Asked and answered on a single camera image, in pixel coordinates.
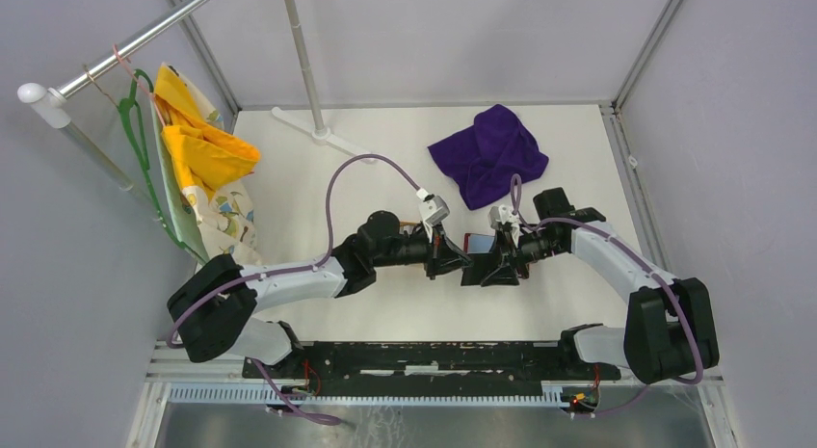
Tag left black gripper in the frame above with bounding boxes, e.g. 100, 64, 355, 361
373, 220, 474, 280

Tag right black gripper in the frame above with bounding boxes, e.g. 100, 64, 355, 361
477, 227, 565, 288

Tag red leather card holder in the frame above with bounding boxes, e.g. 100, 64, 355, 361
463, 233, 495, 254

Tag black credit card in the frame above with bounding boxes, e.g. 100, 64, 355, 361
461, 269, 488, 287

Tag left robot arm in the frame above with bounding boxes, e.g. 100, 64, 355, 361
167, 211, 472, 379

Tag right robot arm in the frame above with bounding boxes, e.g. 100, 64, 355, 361
461, 188, 720, 384

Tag purple cloth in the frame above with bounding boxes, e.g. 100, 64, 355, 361
428, 104, 549, 210

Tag patterned cream cloth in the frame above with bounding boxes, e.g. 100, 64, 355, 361
155, 101, 261, 264

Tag yellow cloth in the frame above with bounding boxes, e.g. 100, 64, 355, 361
154, 64, 261, 200

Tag green clothes hanger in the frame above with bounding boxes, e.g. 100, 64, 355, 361
117, 68, 209, 265

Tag metal clothes rack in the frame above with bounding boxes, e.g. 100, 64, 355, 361
16, 0, 372, 206

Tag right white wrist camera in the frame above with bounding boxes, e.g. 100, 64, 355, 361
488, 205, 520, 237

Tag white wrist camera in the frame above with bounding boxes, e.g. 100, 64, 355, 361
418, 194, 450, 234
488, 205, 520, 237

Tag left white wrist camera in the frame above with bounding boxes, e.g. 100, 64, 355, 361
418, 194, 450, 234

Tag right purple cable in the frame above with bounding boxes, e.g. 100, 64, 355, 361
509, 173, 705, 417

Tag purple cable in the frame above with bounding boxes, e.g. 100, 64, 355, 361
166, 153, 424, 427
509, 173, 705, 417

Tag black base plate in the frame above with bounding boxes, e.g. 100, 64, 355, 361
267, 341, 621, 397

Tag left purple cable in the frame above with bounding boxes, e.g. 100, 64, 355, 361
166, 153, 424, 427

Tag white slotted cable duct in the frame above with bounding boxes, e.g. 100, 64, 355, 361
167, 382, 567, 408

